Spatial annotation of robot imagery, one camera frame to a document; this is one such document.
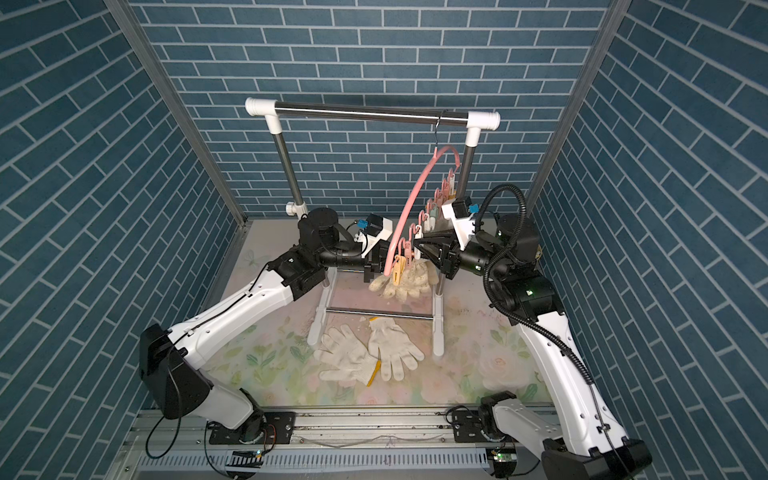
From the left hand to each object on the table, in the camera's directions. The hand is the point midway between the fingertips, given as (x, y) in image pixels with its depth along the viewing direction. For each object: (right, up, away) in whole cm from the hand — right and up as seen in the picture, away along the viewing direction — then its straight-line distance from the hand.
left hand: (416, 261), depth 62 cm
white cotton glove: (-19, -29, +23) cm, 41 cm away
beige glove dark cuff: (-7, -6, +8) cm, 12 cm away
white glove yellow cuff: (-7, -25, +27) cm, 37 cm away
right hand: (+2, +4, -1) cm, 4 cm away
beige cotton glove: (+1, -4, +7) cm, 9 cm away
